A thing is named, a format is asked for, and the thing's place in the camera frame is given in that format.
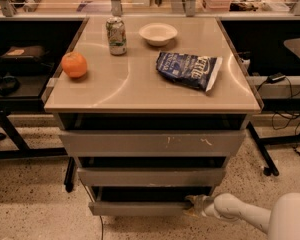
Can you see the black power adapter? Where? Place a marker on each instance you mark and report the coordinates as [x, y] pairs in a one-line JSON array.
[[275, 78]]

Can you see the black bag on shelf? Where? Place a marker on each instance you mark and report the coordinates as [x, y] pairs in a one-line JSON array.
[[26, 60]]

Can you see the grey top drawer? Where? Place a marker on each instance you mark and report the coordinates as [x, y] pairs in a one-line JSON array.
[[137, 143]]

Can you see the grey drawer cabinet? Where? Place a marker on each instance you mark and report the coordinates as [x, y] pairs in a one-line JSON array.
[[127, 93]]

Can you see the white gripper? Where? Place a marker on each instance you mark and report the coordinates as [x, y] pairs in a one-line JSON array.
[[207, 206]]

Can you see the white bowl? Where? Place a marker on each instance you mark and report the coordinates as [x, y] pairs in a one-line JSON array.
[[158, 34]]

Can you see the grey bottom drawer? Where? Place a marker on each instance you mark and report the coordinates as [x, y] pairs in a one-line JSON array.
[[143, 201]]

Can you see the blue chip bag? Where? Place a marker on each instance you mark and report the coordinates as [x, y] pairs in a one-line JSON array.
[[193, 71]]

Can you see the grey drawer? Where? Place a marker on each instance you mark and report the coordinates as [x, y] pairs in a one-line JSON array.
[[137, 143], [143, 201], [144, 177]]

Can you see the orange fruit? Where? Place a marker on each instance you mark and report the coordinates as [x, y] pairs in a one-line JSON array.
[[74, 64]]

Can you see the green white soda can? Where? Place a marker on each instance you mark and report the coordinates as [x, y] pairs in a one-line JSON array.
[[116, 35]]

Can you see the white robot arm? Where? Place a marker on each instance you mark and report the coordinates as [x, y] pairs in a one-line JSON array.
[[282, 222]]

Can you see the grey middle drawer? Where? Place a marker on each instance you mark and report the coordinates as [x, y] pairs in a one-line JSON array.
[[144, 177]]

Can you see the black table leg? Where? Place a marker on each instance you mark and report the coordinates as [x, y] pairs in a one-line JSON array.
[[271, 168]]

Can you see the black headphones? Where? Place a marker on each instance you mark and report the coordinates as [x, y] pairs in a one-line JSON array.
[[8, 85]]

